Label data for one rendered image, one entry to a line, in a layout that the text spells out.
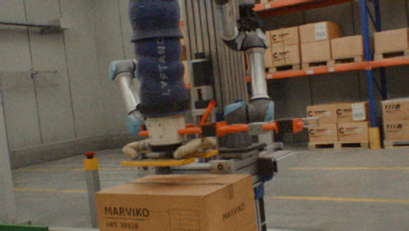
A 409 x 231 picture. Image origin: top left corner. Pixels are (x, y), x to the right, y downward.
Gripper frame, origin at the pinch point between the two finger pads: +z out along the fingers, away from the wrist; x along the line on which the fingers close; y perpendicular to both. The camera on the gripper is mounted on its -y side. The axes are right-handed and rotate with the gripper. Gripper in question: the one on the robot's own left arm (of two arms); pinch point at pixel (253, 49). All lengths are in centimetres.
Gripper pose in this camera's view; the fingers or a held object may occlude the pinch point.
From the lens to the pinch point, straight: 223.6
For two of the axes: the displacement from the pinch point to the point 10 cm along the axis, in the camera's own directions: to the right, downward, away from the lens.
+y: -5.1, 1.0, -8.6
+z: 1.0, 9.9, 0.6
